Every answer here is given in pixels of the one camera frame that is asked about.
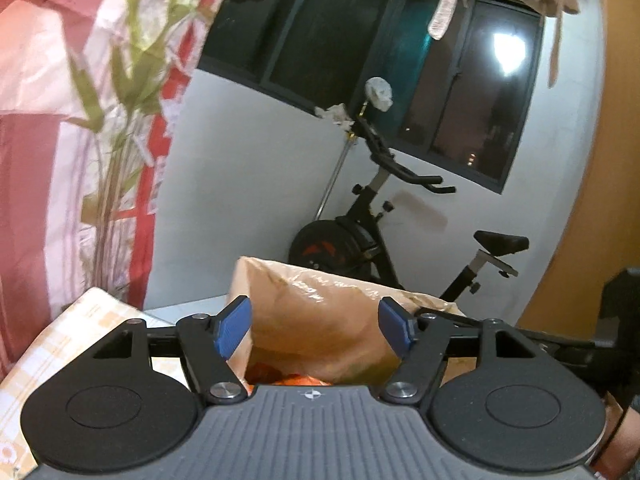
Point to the dark glass window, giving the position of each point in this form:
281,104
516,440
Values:
459,102

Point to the black exercise bike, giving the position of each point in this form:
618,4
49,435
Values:
352,244

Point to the checkered floral bed sheet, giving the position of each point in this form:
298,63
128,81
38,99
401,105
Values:
73,431

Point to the red printed backdrop curtain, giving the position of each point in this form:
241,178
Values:
91,93

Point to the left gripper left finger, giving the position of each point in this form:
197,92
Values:
202,343

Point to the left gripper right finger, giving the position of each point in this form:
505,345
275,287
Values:
424,342

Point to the white hanging sock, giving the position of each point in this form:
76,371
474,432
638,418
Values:
447,2

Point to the brown cardboard box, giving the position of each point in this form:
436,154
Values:
317,324

